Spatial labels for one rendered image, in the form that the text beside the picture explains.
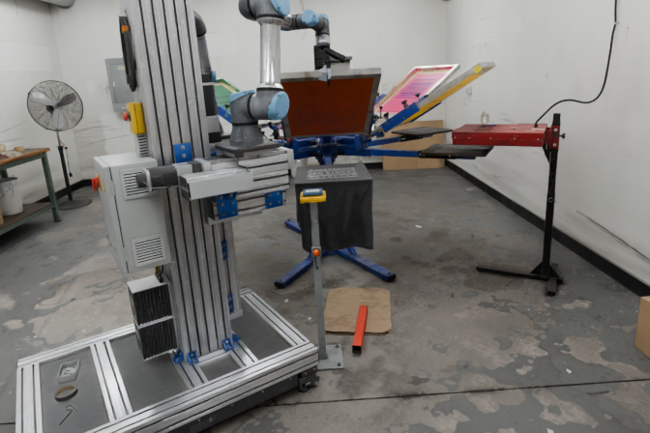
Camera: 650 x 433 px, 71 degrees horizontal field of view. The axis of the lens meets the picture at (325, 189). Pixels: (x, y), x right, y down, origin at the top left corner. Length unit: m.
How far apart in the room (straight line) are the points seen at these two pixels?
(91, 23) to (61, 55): 0.67
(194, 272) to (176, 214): 0.30
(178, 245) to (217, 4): 5.50
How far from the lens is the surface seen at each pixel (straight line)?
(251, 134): 2.00
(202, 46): 2.59
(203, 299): 2.32
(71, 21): 7.96
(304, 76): 2.53
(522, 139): 3.20
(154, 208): 2.07
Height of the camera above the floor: 1.55
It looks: 14 degrees down
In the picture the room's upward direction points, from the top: 3 degrees counter-clockwise
